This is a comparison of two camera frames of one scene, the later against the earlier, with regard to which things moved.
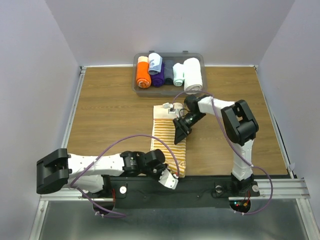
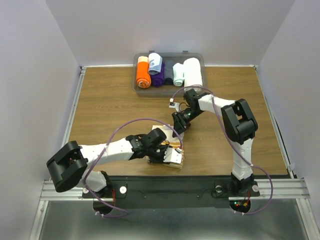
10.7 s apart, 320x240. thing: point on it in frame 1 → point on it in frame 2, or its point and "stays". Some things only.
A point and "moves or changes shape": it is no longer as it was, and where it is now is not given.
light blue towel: [155, 62] stays
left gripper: [162, 167] → [161, 159]
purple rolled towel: [158, 80] stays
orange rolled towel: [143, 72] stays
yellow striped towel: [163, 137] moves or changes shape
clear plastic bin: [157, 74] stays
